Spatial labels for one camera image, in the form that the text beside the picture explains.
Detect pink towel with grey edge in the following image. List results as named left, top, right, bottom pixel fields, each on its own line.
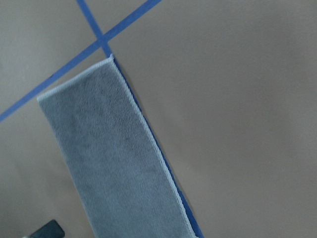
left=38, top=57, right=195, bottom=238

